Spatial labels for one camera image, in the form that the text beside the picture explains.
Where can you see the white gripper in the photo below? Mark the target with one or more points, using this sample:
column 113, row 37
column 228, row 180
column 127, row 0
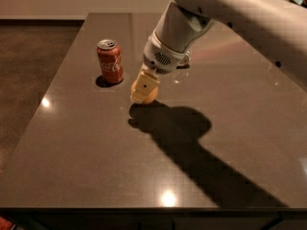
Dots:
column 158, row 57

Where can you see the orange fruit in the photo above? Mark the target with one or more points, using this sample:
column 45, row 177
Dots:
column 151, row 97

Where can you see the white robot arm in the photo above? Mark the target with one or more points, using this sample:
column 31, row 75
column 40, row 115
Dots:
column 275, row 28

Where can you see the silver brown lying can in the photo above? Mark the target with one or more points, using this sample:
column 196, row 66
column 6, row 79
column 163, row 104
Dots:
column 185, row 63

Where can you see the red coke can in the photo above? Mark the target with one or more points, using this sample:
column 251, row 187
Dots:
column 109, row 56

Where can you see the red object at bottom left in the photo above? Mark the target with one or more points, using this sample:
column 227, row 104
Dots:
column 6, row 225

